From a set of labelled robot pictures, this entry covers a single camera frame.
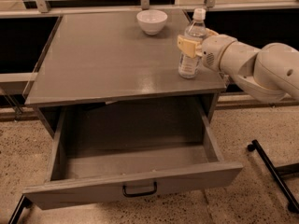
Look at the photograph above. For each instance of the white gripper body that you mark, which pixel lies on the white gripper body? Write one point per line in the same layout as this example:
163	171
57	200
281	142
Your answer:
216	52

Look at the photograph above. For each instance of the black drawer handle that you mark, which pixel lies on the black drawer handle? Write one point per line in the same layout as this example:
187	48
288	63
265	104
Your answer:
139	191

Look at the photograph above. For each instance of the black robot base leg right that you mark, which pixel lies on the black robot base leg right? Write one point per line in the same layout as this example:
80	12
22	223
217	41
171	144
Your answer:
278	173

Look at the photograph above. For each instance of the grey cabinet with counter top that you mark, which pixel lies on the grey cabinet with counter top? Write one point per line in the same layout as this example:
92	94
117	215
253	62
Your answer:
107	57

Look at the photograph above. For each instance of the grey open top drawer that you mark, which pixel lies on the grey open top drawer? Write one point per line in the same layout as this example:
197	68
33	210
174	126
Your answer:
98	150

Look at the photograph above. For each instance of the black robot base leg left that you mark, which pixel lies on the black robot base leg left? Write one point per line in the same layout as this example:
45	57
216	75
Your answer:
24	202

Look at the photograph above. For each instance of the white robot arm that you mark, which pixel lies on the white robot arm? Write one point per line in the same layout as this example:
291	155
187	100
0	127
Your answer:
266	74

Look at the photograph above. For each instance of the white ceramic bowl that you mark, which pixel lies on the white ceramic bowl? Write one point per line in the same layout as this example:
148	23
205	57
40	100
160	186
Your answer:
151	21

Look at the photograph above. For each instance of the clear plastic water bottle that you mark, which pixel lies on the clear plastic water bottle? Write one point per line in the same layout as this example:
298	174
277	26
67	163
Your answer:
188	67

